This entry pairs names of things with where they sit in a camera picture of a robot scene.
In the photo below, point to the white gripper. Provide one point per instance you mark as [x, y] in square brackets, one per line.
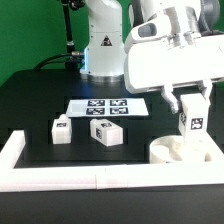
[152, 66]

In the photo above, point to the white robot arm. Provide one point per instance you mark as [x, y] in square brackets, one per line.
[171, 44]

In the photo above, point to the paper sheet with markers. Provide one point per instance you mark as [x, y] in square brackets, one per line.
[107, 107]

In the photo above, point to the white U-shaped fence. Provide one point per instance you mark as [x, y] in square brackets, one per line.
[13, 179]

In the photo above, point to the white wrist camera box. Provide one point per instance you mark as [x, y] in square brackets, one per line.
[151, 30]

